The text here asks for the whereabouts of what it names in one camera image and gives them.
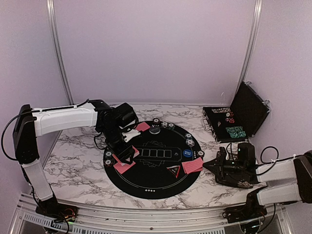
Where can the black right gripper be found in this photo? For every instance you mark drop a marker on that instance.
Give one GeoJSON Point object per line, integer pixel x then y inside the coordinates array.
{"type": "Point", "coordinates": [219, 165]}

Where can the red chip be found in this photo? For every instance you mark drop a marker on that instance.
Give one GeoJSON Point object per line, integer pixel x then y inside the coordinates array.
{"type": "Point", "coordinates": [108, 163]}
{"type": "Point", "coordinates": [156, 121]}
{"type": "Point", "coordinates": [200, 154]}

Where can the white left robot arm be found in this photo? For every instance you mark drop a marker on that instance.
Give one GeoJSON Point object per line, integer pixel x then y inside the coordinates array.
{"type": "Point", "coordinates": [44, 125]}

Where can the red playing card deck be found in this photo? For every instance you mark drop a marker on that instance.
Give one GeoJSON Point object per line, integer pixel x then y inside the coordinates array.
{"type": "Point", "coordinates": [127, 156]}

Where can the red triangle all-in marker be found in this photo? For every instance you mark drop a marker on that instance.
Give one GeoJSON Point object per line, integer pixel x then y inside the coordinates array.
{"type": "Point", "coordinates": [174, 170]}

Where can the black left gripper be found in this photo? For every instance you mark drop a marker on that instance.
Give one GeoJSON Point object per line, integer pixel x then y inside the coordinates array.
{"type": "Point", "coordinates": [123, 153]}

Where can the floral patterned pouch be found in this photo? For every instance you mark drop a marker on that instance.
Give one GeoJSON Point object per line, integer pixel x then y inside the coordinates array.
{"type": "Point", "coordinates": [228, 176]}

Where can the red card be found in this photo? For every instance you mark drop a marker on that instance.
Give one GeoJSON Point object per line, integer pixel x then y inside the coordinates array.
{"type": "Point", "coordinates": [192, 166]}
{"type": "Point", "coordinates": [197, 160]}
{"type": "Point", "coordinates": [123, 168]}
{"type": "Point", "coordinates": [143, 126]}

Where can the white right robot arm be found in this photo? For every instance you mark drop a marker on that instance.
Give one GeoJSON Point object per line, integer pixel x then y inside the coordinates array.
{"type": "Point", "coordinates": [293, 175]}

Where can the round black poker mat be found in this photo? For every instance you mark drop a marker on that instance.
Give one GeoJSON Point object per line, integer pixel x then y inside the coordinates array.
{"type": "Point", "coordinates": [149, 178]}

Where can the grey chip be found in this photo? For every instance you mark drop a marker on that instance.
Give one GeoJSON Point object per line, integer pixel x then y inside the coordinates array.
{"type": "Point", "coordinates": [190, 142]}
{"type": "Point", "coordinates": [164, 124]}

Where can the black dealer button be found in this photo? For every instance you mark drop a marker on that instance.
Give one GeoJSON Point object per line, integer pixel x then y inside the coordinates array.
{"type": "Point", "coordinates": [154, 130]}

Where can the blue small blind button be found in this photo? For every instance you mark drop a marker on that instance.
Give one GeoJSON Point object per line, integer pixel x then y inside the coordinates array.
{"type": "Point", "coordinates": [188, 154]}

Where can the black poker chip case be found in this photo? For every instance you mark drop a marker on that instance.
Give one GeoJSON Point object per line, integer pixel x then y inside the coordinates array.
{"type": "Point", "coordinates": [241, 120]}

